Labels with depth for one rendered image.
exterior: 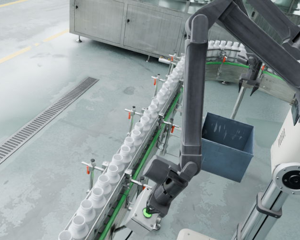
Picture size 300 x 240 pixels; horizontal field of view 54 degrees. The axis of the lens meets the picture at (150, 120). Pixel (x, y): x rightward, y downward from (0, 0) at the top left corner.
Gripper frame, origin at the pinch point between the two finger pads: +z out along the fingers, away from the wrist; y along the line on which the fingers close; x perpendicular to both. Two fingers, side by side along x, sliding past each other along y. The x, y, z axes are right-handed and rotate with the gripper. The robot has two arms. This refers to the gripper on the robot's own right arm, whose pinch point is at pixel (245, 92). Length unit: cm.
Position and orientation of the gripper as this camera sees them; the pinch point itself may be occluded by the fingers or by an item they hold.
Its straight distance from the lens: 167.6
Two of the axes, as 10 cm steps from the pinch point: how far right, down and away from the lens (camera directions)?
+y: -9.3, -3.1, 2.0
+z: -1.5, 8.1, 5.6
